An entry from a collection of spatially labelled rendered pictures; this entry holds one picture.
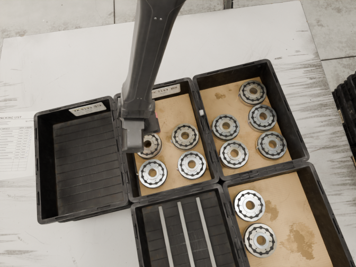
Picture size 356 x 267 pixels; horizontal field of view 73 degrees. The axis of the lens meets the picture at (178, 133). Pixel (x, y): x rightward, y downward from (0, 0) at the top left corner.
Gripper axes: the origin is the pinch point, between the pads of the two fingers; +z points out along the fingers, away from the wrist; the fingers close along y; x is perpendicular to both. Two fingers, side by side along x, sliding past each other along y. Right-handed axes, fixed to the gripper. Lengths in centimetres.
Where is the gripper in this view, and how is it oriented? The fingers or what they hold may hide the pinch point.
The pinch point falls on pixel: (147, 130)
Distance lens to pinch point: 81.7
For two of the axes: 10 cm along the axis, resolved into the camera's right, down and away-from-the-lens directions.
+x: -2.2, -9.4, 2.5
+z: 1.1, 2.3, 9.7
